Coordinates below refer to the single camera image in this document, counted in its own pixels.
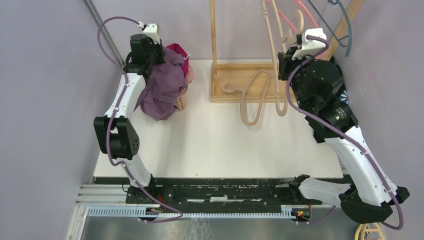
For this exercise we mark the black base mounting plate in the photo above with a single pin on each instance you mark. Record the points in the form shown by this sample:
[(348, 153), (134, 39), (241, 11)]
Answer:
[(219, 195)]

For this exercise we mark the orange plastic basket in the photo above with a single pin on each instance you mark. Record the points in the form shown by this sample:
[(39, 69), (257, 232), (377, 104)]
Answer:
[(181, 102)]

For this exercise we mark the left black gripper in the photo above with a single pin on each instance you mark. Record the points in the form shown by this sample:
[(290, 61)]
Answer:
[(159, 47)]

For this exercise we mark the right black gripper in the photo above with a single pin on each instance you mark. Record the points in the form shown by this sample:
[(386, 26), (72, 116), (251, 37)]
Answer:
[(287, 62)]

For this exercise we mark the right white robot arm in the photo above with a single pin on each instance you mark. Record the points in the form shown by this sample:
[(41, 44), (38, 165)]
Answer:
[(366, 194)]

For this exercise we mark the purple pleated skirt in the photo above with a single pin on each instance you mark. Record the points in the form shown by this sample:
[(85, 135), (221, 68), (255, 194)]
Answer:
[(164, 85)]

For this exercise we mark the blue-grey plastic hanger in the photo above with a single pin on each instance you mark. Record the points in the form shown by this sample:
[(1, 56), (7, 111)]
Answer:
[(336, 16)]

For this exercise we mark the black floral garment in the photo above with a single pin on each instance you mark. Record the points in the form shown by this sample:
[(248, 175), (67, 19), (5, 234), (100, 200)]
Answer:
[(343, 95)]

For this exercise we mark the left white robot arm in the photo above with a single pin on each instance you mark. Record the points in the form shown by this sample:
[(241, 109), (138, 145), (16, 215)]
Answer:
[(115, 133)]

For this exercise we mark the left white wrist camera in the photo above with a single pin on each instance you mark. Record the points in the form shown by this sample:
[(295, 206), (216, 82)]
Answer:
[(150, 32)]

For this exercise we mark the wooden clothes rack frame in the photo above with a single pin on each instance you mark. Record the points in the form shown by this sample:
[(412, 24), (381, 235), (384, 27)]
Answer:
[(238, 73)]

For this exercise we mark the wooden hanger on floor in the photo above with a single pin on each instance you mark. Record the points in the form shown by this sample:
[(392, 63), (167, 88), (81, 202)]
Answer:
[(369, 231)]

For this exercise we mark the pink plastic hanger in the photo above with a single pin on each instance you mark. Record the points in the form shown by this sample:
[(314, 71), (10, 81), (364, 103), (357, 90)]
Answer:
[(301, 13)]

